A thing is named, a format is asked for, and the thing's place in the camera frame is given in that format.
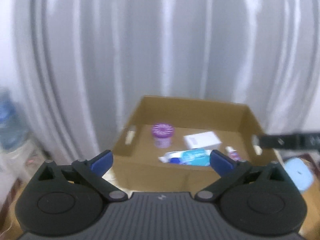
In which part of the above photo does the blue tissue pack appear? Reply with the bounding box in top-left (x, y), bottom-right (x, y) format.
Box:
top-left (158, 148), bottom-right (211, 166)

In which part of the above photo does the purple lid air freshener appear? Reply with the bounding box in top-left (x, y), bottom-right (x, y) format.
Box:
top-left (151, 123), bottom-right (175, 148)

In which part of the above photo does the red white toothpaste tube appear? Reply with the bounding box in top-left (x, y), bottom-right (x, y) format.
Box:
top-left (225, 146), bottom-right (241, 161)

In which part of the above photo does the blue water jug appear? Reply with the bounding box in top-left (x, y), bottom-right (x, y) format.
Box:
top-left (1, 88), bottom-right (29, 152)

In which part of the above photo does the light blue round stool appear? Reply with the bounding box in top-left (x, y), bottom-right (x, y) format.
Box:
top-left (284, 158), bottom-right (314, 193)

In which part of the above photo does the white rectangular carton box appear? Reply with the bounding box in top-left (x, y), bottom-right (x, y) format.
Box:
top-left (183, 131), bottom-right (221, 150)

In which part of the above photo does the grey window curtain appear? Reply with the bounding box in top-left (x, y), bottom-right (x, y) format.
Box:
top-left (1, 0), bottom-right (319, 158)

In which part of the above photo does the brown cardboard box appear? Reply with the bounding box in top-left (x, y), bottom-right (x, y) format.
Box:
top-left (112, 96), bottom-right (278, 193)

